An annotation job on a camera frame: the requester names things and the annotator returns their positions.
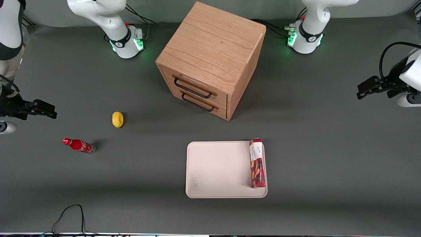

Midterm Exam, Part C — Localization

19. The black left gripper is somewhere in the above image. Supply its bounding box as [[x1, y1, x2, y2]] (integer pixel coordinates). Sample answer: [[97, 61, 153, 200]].
[[357, 56, 410, 100]]

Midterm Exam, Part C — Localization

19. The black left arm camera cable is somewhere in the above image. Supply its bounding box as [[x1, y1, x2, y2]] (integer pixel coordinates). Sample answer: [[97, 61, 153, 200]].
[[379, 41, 421, 81]]

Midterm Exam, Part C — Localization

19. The black left arm base cable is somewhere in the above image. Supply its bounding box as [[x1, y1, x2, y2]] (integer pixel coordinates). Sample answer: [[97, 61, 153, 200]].
[[251, 18, 290, 37]]

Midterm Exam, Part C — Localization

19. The black right arm base cable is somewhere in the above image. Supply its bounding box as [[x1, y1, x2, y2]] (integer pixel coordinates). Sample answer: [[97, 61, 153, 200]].
[[125, 3, 157, 41]]

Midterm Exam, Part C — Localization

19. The wooden drawer cabinet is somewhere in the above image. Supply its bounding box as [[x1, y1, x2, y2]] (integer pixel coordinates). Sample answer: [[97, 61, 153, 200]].
[[155, 1, 267, 121]]

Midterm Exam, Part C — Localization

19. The white plastic tray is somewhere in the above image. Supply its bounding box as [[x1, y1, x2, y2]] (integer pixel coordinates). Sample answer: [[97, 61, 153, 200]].
[[185, 141, 268, 199]]

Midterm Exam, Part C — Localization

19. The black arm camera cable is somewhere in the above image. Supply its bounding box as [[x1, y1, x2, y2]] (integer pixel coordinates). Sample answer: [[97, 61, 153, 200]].
[[0, 74, 20, 99], [379, 41, 421, 81]]

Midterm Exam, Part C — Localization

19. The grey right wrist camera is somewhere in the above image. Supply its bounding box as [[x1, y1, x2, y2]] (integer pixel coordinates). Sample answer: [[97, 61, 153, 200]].
[[0, 121, 17, 134]]

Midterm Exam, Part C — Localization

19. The red cola bottle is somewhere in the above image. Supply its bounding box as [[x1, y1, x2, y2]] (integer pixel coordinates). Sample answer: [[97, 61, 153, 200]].
[[62, 138, 96, 154]]

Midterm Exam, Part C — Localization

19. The thin black looped cable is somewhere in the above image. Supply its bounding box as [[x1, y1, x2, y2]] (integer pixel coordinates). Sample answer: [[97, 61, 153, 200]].
[[52, 204, 99, 236]]

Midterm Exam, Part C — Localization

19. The yellow lemon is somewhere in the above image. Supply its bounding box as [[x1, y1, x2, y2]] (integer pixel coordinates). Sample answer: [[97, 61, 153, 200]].
[[112, 111, 124, 128]]

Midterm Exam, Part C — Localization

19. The red cookie box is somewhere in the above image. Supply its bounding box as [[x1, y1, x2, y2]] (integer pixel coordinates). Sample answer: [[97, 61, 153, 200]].
[[249, 138, 266, 188]]

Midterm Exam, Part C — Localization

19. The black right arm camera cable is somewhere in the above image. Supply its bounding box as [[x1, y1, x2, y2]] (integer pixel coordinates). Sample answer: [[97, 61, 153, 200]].
[[0, 74, 20, 99]]

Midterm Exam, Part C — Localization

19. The black arm base cable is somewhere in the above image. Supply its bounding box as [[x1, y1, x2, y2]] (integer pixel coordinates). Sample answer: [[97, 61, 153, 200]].
[[125, 3, 157, 41], [251, 18, 290, 37]]

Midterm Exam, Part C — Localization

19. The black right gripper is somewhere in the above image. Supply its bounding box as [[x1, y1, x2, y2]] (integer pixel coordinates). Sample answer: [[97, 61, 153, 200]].
[[0, 94, 57, 120]]

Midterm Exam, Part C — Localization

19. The wooden drawer front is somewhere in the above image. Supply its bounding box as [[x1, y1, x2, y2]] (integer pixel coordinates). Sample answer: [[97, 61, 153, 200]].
[[161, 67, 228, 106], [166, 82, 228, 120]]

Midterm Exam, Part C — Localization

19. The black metal drawer handle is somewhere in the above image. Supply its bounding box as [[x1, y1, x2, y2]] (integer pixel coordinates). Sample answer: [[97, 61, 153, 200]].
[[172, 75, 217, 99], [180, 90, 219, 112]]

